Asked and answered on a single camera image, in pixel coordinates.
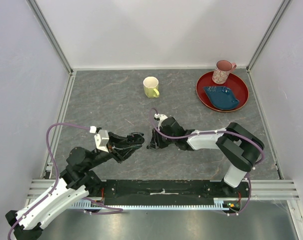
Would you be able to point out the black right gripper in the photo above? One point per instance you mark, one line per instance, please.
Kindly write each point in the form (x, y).
(154, 141)

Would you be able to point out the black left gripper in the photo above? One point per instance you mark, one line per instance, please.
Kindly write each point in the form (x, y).
(120, 152)

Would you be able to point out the black clip object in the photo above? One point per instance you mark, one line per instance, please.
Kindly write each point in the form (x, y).
(135, 138)

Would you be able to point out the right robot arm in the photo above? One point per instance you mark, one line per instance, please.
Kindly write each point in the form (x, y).
(239, 146)

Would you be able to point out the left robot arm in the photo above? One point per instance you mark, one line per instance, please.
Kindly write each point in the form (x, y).
(75, 182)

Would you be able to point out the yellow-green ceramic mug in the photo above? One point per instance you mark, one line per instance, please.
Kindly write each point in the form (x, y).
(150, 86)

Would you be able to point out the blue leaf-shaped dish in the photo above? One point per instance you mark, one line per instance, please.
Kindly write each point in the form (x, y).
(221, 97)

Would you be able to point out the red round tray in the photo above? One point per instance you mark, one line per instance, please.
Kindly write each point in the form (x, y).
(236, 84)

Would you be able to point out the pink patterned mug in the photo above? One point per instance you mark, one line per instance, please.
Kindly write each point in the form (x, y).
(222, 71)

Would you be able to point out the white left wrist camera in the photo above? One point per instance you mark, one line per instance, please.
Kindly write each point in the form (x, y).
(101, 138)

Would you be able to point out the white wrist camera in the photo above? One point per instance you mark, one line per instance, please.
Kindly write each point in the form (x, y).
(101, 138)
(159, 118)

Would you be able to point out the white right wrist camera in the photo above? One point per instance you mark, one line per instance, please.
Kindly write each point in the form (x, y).
(159, 118)

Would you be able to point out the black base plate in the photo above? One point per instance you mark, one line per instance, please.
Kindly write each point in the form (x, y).
(167, 192)

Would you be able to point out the light blue cable duct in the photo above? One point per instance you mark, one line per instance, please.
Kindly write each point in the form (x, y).
(217, 205)

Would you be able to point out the left aluminium frame post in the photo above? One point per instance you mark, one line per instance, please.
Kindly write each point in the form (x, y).
(50, 34)

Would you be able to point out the aluminium frame post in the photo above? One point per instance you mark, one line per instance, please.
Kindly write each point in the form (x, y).
(50, 34)
(268, 33)

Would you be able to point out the right aluminium frame post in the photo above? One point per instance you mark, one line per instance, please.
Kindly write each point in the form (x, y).
(268, 33)

